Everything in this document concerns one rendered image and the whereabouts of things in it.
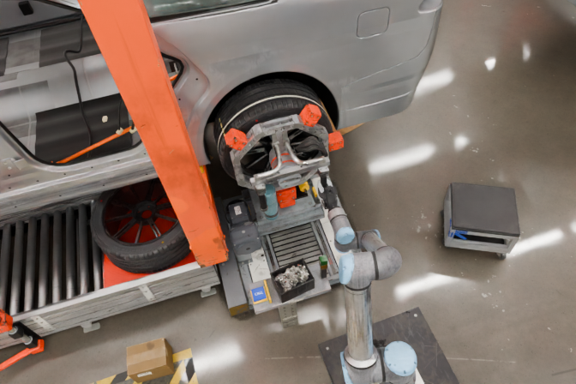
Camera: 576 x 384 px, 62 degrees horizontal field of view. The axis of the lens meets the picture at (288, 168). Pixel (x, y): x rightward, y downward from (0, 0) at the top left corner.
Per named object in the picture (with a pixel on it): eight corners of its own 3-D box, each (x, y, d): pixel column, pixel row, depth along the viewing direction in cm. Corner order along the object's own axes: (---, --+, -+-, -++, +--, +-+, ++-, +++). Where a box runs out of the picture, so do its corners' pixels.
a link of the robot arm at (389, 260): (406, 250, 187) (376, 225, 254) (375, 254, 187) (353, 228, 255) (410, 279, 187) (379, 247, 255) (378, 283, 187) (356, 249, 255)
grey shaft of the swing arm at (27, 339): (46, 340, 293) (3, 309, 254) (46, 349, 290) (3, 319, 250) (32, 345, 292) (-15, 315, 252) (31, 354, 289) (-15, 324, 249)
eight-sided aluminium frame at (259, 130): (325, 169, 294) (325, 105, 251) (328, 177, 290) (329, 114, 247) (239, 193, 287) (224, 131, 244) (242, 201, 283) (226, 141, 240)
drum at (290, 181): (291, 156, 276) (291, 141, 265) (303, 184, 263) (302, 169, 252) (268, 163, 274) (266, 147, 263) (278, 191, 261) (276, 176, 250)
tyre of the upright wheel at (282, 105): (298, 159, 321) (337, 81, 276) (309, 186, 307) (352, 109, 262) (201, 158, 292) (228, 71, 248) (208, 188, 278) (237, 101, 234)
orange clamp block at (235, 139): (245, 132, 251) (231, 127, 245) (249, 143, 246) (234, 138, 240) (237, 141, 254) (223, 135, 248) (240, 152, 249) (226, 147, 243)
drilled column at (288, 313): (294, 308, 301) (290, 279, 268) (298, 323, 295) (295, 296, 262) (279, 313, 300) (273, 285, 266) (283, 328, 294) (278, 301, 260)
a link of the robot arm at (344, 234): (338, 247, 241) (338, 237, 233) (329, 227, 249) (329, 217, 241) (355, 242, 242) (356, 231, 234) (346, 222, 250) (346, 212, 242)
